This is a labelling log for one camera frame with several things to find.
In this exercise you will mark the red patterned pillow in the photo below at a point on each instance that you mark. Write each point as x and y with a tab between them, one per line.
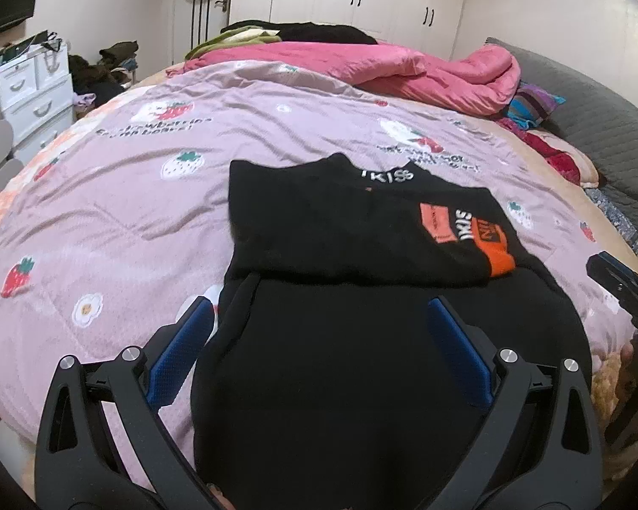
555	154

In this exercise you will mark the white drawer cabinet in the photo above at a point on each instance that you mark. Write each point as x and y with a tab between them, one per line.
32	101

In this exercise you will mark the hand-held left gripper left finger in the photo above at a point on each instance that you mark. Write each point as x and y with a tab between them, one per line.
183	350

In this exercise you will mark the black cloth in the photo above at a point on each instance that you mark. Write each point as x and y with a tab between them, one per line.
308	32

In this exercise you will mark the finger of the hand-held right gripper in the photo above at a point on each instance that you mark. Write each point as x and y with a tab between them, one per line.
616	271

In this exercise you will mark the pile of dark clothes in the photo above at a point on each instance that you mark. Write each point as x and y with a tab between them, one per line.
103	74

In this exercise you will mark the lilac strawberry print bed sheet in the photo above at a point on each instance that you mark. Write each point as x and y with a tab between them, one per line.
138	196

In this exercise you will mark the white door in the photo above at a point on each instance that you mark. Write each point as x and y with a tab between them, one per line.
218	32

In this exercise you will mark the green cloth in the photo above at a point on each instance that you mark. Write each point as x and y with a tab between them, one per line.
234	40

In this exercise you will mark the black sweater with orange cuffs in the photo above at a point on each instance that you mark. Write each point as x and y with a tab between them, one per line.
351	356

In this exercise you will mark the blue patterned cloth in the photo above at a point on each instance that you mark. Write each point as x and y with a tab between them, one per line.
614	218

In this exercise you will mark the striped colourful pillow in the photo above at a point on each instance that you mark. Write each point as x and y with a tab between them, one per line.
534	106

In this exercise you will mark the pink quilt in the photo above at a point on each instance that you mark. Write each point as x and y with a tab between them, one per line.
404	71

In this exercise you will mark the tan bed sheet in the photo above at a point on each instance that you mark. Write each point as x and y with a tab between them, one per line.
563	196

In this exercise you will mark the grey quilted headboard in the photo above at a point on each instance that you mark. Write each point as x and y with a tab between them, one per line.
590	111

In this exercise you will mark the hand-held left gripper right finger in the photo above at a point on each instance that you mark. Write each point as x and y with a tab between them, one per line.
460	356

